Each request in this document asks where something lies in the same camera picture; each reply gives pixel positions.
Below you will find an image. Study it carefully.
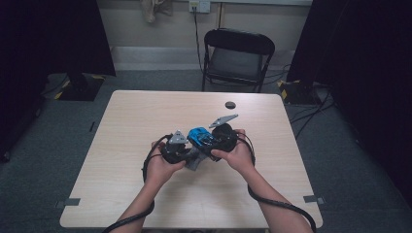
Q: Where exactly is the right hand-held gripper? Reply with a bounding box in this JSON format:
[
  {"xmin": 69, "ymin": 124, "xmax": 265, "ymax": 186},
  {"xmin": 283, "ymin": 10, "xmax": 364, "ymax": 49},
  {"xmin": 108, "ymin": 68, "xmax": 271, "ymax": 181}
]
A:
[{"xmin": 208, "ymin": 114, "xmax": 239, "ymax": 153}]

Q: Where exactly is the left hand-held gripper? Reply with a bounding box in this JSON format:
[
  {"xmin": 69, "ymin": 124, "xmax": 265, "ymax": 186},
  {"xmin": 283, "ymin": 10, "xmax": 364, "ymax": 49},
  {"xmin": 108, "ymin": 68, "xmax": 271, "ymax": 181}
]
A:
[{"xmin": 160, "ymin": 129, "xmax": 192, "ymax": 164}]

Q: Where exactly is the grey terry cloth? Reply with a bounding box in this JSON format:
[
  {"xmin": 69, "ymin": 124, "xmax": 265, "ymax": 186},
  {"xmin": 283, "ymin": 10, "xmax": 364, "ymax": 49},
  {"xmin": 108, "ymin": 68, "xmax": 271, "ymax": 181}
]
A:
[{"xmin": 184, "ymin": 147, "xmax": 208, "ymax": 172}]

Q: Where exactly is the person's right hand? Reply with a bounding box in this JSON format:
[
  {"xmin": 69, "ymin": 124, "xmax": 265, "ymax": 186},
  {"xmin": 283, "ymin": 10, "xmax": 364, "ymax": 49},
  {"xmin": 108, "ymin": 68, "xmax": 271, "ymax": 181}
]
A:
[{"xmin": 211, "ymin": 129, "xmax": 257, "ymax": 174}]

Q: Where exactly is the person's left hand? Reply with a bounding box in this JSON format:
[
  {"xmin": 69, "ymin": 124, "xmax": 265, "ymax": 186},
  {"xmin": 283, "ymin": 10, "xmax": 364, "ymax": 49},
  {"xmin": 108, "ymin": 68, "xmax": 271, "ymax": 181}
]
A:
[{"xmin": 144, "ymin": 140, "xmax": 188, "ymax": 187}]

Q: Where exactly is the black folding chair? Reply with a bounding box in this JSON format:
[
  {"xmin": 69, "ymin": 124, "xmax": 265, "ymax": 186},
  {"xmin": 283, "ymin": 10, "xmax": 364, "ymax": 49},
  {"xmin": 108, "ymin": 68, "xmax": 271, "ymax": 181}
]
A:
[{"xmin": 202, "ymin": 28, "xmax": 276, "ymax": 93}]

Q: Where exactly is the black stand base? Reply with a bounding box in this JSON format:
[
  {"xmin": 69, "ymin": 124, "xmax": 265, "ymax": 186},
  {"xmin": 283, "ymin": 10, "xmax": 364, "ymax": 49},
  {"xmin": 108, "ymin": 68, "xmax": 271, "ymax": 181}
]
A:
[
  {"xmin": 277, "ymin": 79, "xmax": 322, "ymax": 105},
  {"xmin": 57, "ymin": 72, "xmax": 106, "ymax": 102}
]

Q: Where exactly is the grey tape strip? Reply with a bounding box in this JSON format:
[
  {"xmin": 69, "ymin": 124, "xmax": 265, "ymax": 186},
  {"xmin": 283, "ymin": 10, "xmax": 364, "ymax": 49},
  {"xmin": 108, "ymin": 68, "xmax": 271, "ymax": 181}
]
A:
[
  {"xmin": 54, "ymin": 197, "xmax": 82, "ymax": 209},
  {"xmin": 303, "ymin": 194, "xmax": 326, "ymax": 206}
]

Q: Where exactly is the beige hanging cloth bag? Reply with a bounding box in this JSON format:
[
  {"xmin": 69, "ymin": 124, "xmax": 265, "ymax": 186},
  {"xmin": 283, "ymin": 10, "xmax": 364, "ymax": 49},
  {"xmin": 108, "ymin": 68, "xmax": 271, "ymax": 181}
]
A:
[{"xmin": 140, "ymin": 0, "xmax": 174, "ymax": 23}]

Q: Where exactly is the dark curtain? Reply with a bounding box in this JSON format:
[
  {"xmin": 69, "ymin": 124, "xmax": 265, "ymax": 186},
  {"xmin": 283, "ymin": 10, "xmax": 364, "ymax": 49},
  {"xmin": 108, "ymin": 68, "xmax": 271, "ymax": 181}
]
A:
[
  {"xmin": 286, "ymin": 0, "xmax": 412, "ymax": 208},
  {"xmin": 0, "ymin": 0, "xmax": 117, "ymax": 163}
]

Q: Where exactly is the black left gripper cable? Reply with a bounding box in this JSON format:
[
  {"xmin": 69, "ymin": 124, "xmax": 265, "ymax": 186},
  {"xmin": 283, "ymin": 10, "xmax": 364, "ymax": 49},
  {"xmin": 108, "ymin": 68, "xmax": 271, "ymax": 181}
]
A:
[{"xmin": 101, "ymin": 134, "xmax": 173, "ymax": 233}]

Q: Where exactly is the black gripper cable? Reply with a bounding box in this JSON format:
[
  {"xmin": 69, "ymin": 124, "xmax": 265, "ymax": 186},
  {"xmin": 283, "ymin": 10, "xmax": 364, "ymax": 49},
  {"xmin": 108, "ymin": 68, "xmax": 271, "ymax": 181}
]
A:
[
  {"xmin": 101, "ymin": 134, "xmax": 173, "ymax": 233},
  {"xmin": 237, "ymin": 131, "xmax": 318, "ymax": 233}
]

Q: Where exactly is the black floor cable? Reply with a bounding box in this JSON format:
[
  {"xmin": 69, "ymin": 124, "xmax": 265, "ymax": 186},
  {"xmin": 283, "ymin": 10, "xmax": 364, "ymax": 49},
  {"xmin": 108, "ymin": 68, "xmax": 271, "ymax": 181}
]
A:
[
  {"xmin": 294, "ymin": 90, "xmax": 333, "ymax": 141},
  {"xmin": 290, "ymin": 96, "xmax": 334, "ymax": 124}
]

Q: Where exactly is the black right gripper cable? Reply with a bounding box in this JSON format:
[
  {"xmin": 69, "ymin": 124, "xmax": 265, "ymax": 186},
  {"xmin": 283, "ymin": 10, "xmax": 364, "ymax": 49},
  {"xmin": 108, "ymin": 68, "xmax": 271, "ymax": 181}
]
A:
[{"xmin": 237, "ymin": 131, "xmax": 318, "ymax": 233}]

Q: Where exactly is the black power cable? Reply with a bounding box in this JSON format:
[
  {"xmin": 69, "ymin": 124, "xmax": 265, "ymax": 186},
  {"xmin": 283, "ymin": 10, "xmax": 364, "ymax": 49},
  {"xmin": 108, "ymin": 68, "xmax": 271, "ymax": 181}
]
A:
[{"xmin": 192, "ymin": 6, "xmax": 206, "ymax": 74}]

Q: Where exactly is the white wall socket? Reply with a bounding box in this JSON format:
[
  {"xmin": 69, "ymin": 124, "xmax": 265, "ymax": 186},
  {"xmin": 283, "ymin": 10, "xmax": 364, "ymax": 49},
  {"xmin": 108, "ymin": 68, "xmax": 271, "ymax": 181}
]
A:
[{"xmin": 189, "ymin": 0, "xmax": 212, "ymax": 14}]

